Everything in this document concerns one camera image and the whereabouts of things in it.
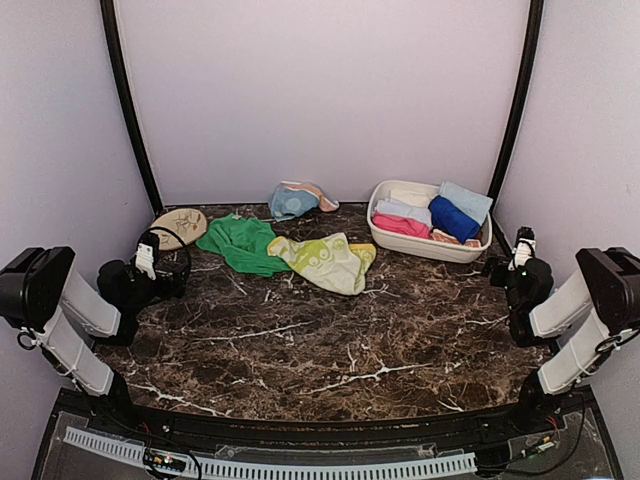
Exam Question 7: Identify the black front rail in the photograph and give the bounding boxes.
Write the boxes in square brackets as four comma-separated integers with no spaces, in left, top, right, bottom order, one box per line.
[59,387,596,454]

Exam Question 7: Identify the small green circuit board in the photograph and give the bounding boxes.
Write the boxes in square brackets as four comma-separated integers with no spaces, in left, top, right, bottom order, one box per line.
[143,449,187,473]

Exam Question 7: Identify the white slotted cable duct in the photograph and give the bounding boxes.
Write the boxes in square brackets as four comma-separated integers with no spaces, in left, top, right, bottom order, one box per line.
[63,427,478,480]

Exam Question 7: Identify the cream rolled towel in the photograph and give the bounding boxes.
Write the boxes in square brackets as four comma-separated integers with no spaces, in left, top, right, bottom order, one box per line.
[389,188,433,208]

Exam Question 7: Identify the white lavender rolled towel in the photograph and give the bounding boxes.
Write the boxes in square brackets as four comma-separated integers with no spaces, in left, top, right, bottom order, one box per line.
[376,199,433,228]

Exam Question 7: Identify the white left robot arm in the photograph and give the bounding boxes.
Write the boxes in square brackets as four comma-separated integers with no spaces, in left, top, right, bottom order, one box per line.
[1,246,192,436]

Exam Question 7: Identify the black corner frame post left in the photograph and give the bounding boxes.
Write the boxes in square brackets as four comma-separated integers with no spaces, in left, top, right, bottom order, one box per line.
[99,0,164,216]

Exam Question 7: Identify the black corner frame post right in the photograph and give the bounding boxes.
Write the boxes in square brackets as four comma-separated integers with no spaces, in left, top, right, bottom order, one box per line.
[487,0,545,213]

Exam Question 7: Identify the cream yellow cloth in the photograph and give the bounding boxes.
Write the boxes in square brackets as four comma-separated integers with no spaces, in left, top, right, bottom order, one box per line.
[267,233,377,296]

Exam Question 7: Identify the black corner frame post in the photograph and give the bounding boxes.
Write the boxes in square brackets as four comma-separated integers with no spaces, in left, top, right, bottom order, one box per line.
[99,0,164,216]
[487,0,545,213]

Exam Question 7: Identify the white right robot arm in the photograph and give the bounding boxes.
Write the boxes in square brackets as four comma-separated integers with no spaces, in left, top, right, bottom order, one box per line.
[482,247,639,434]

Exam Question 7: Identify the orange patterned rolled towel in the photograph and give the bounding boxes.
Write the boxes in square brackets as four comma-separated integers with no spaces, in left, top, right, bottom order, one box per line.
[430,229,482,248]

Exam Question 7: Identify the royal blue towel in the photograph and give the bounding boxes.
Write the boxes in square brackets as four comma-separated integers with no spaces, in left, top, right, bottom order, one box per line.
[428,196,480,244]

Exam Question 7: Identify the light blue towel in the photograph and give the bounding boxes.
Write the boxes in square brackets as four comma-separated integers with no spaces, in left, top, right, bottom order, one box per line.
[438,181,493,226]

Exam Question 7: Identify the green towel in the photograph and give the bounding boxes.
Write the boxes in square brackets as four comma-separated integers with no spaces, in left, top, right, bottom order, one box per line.
[196,214,291,278]

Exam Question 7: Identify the white plastic basket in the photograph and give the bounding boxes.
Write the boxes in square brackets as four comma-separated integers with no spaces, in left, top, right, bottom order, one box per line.
[367,180,493,264]

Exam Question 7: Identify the pink rolled towel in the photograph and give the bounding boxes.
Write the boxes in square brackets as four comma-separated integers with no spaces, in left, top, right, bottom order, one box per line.
[373,212,430,239]

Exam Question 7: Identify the pale blue patterned cloth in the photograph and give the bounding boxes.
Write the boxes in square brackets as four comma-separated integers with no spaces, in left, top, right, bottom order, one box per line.
[268,181,340,222]

